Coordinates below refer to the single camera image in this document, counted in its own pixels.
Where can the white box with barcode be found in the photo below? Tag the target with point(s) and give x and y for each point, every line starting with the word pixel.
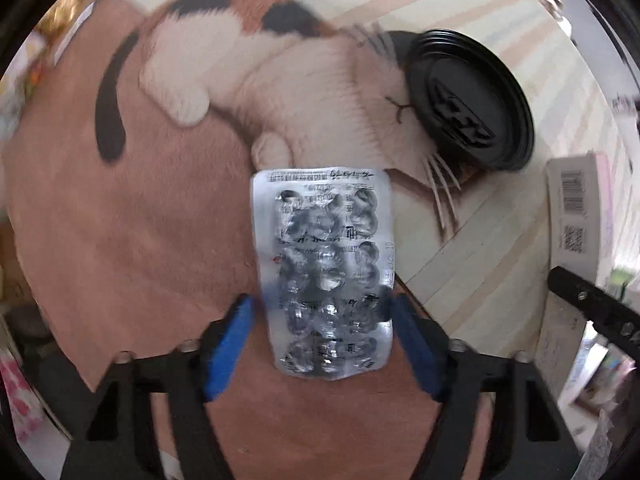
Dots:
pixel 575 210

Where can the glass dining table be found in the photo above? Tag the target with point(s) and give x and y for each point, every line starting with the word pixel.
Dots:
pixel 590 25

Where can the pink floral bag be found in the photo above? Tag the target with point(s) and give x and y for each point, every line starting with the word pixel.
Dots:
pixel 20 400

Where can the printed cat blanket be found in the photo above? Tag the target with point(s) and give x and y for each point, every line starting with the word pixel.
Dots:
pixel 150 260

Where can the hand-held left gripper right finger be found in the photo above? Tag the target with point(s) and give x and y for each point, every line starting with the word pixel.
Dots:
pixel 415 345

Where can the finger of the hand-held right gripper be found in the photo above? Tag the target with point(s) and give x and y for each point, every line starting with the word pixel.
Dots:
pixel 600 305

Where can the silver pill blister pack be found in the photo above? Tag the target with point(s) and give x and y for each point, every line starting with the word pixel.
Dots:
pixel 325 260

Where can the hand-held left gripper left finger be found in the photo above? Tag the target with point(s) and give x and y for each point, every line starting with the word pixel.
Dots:
pixel 227 345

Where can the black plastic cup lid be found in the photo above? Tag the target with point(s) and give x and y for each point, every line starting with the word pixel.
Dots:
pixel 465 105

